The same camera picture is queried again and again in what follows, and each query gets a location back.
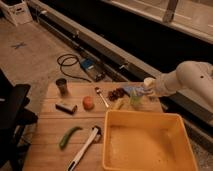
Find blue grey towel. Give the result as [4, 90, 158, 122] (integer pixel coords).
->
[124, 86, 151, 96]

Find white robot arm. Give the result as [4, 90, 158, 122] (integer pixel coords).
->
[144, 61, 213, 108]

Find green plastic cup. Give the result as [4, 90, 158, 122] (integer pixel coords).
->
[130, 93, 142, 110]

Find white paper cup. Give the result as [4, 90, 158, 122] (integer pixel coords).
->
[144, 77, 155, 89]

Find metal cup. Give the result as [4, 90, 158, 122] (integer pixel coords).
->
[56, 78, 68, 96]

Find dark grapes bunch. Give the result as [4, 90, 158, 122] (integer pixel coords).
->
[108, 88, 125, 101]

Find blue power device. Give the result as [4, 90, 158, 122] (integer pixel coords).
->
[80, 59, 105, 82]

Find yellow banana toy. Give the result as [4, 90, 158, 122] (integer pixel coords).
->
[112, 98, 124, 110]

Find black rectangular block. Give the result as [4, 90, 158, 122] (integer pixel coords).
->
[55, 103, 78, 115]

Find wooden board table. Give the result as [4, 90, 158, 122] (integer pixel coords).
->
[22, 81, 164, 171]

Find yellow plastic bin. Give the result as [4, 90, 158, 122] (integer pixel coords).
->
[102, 110, 198, 171]

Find green cucumber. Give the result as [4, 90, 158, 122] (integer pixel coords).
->
[59, 126, 83, 149]

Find black chair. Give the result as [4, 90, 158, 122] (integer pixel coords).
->
[0, 69, 38, 171]

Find white cardboard box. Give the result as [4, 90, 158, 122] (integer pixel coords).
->
[0, 0, 32, 26]

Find black cable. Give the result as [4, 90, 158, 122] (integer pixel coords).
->
[56, 53, 92, 83]

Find white handled peeler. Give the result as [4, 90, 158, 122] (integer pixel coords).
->
[67, 126, 101, 171]

